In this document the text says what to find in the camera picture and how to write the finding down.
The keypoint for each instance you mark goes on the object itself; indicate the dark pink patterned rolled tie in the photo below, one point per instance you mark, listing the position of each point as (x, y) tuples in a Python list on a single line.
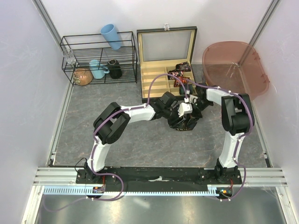
[(184, 67)]

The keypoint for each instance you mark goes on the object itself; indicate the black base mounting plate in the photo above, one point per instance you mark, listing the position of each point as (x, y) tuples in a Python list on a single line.
[(152, 178)]

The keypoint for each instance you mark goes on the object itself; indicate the red patterned rolled tie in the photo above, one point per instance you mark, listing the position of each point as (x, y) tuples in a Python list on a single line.
[(181, 80)]

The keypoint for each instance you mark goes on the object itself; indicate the pink transparent plastic tub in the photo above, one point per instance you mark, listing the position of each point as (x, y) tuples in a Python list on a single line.
[(235, 66)]

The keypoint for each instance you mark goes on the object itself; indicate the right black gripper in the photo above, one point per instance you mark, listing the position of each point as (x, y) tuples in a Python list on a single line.
[(197, 115)]

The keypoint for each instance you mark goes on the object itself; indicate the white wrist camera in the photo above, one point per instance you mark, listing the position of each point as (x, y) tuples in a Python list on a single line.
[(193, 99), (184, 108)]

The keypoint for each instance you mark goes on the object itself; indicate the dark green rolled tie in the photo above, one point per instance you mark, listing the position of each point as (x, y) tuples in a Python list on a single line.
[(186, 88)]

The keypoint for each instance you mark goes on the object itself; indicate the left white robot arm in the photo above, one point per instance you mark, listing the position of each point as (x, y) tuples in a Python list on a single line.
[(111, 124)]

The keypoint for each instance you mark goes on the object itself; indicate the brown round vase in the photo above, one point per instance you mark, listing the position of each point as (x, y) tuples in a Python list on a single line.
[(82, 76)]

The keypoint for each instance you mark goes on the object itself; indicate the dark floral necktie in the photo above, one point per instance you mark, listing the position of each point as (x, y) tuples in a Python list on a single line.
[(185, 123)]

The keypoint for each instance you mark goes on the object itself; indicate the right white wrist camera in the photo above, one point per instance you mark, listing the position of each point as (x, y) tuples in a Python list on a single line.
[(193, 99)]

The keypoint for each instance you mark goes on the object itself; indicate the black wire rack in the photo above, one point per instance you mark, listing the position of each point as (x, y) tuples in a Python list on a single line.
[(95, 47)]

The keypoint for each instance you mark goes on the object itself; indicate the light blue mug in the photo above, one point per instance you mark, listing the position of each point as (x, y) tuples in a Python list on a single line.
[(98, 70)]

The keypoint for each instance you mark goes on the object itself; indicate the clear glass cup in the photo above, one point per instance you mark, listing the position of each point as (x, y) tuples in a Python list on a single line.
[(69, 56)]

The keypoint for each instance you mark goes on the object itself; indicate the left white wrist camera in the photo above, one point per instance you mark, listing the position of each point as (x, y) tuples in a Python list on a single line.
[(184, 108)]

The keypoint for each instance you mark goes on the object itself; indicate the blue plastic cup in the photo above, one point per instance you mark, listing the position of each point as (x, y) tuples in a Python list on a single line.
[(111, 36)]

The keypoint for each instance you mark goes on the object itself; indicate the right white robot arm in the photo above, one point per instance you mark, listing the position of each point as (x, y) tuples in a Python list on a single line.
[(237, 120)]

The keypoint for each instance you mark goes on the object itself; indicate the black wooden tie box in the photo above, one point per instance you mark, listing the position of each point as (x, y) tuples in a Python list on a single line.
[(160, 50)]

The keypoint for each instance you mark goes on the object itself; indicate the black pink floral rolled tie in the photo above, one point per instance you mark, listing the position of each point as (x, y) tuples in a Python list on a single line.
[(175, 73)]

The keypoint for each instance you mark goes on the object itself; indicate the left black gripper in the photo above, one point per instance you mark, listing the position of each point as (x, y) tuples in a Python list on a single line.
[(176, 121)]

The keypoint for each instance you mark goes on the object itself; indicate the light blue cable duct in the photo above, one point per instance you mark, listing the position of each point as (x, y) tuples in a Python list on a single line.
[(93, 191)]

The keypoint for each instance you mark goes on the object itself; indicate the black ceramic jar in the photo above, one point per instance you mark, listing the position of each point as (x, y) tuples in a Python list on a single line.
[(114, 69)]

